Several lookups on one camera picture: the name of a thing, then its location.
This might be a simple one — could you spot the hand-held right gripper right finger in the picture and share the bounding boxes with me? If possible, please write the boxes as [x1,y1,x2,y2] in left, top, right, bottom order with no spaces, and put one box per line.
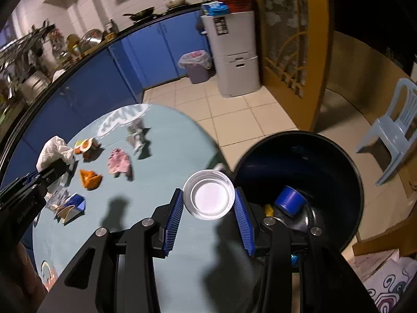
[235,187,378,313]

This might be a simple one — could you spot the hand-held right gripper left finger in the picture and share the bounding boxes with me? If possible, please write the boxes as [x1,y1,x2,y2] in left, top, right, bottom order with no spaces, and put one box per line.
[37,187,183,313]

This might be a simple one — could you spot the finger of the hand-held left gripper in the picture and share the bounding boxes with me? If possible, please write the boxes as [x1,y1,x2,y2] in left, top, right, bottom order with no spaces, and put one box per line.
[33,159,70,192]
[7,172,43,191]

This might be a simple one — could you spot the white tissue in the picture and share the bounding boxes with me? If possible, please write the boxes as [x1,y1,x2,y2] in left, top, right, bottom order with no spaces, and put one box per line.
[36,136,75,173]

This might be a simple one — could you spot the orange peel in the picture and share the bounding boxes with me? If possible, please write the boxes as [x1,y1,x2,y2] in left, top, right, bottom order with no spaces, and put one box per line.
[79,169,103,190]

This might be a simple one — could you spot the blue white carton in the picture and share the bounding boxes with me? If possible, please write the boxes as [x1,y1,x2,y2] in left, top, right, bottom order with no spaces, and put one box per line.
[54,193,87,225]

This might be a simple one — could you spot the orange green snack packet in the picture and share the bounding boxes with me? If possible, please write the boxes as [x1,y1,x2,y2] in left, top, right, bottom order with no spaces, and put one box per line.
[73,138,101,162]

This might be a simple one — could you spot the blue foil wrapper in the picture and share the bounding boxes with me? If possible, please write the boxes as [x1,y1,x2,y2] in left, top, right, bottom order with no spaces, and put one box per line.
[274,185,305,217]

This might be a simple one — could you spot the black round trash bin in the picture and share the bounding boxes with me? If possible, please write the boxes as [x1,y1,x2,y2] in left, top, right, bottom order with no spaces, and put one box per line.
[233,130,364,268]

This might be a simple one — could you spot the person's left forearm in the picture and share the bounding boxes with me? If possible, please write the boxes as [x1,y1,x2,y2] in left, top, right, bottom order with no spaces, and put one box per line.
[10,241,49,304]

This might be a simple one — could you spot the pink crumpled wrapper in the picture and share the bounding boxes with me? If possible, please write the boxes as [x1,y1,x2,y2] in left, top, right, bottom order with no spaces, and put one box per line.
[107,148,134,181]

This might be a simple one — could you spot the round table with blue cloth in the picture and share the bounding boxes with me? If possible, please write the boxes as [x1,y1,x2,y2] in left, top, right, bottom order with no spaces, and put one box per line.
[32,103,271,313]

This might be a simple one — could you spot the steel container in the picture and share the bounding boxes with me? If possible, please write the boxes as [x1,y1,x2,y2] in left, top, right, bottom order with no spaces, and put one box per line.
[20,72,49,101]

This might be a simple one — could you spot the crumpled clear plastic wrapper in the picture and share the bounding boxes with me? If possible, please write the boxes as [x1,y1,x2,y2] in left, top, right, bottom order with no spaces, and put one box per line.
[125,119,152,160]

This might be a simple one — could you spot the blue lower kitchen cabinets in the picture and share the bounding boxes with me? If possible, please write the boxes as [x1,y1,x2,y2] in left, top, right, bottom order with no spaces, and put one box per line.
[0,8,212,186]

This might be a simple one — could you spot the steel dish rack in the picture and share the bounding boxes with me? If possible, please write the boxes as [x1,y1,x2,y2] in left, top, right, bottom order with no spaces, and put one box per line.
[0,20,56,72]

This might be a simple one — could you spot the steel wok lid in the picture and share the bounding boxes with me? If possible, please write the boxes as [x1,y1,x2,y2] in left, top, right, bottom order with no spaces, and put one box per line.
[80,29,103,51]

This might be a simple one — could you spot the cardboard box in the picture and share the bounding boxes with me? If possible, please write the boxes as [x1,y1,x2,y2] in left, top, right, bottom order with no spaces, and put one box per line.
[352,215,417,258]

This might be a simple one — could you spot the tall white storage bin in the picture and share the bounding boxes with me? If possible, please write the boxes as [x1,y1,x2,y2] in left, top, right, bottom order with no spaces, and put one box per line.
[200,10,262,98]

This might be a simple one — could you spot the white printed cloth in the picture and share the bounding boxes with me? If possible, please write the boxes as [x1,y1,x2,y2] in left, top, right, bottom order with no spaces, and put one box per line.
[347,249,417,313]

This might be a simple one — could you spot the grey lined waste bin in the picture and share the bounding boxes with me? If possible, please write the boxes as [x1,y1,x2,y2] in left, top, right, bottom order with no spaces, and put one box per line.
[177,50,212,84]

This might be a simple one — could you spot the light blue plastic chair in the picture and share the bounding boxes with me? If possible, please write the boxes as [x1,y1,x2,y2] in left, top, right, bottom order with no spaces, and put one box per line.
[355,77,417,188]

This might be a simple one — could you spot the large cardboard sheet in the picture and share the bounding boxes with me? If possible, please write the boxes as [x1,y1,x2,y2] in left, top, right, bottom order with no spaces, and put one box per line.
[313,31,417,222]

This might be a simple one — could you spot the black wok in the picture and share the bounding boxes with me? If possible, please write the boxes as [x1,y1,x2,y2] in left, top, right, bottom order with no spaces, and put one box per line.
[122,6,156,22]

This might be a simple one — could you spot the wooden door with frosted glass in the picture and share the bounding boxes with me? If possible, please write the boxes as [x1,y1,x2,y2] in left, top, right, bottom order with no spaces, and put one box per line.
[246,0,336,134]

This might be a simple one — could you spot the blue box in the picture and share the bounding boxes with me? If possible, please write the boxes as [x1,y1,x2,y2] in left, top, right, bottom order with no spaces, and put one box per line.
[201,1,230,16]

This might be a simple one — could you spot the red plastic basket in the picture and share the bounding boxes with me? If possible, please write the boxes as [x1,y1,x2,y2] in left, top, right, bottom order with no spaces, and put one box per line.
[225,0,255,14]

